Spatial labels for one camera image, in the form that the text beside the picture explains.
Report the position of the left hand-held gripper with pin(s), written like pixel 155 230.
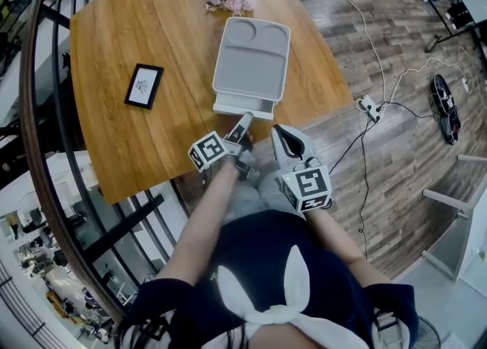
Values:
pixel 207 151

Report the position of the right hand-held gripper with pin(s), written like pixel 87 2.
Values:
pixel 309 187

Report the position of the white drawer of box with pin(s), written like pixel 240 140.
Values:
pixel 234 109

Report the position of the grey white box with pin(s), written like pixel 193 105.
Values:
pixel 249 66

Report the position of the person's left forearm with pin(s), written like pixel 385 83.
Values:
pixel 198 226

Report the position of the person's right forearm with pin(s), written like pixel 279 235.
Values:
pixel 342 248

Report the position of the person's grey trousers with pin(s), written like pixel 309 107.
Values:
pixel 268 191

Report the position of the white power strip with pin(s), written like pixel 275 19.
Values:
pixel 370 107

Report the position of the person's navy shirt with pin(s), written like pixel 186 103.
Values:
pixel 266 260

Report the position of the black metal railing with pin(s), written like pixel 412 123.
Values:
pixel 125 222

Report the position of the black device on floor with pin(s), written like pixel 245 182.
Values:
pixel 446 110

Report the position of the white stool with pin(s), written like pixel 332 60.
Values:
pixel 462 226

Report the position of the curved wooden handrail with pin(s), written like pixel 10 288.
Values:
pixel 32 127

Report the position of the black standing fan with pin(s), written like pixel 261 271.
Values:
pixel 429 334

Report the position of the black picture frame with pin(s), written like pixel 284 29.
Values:
pixel 144 86

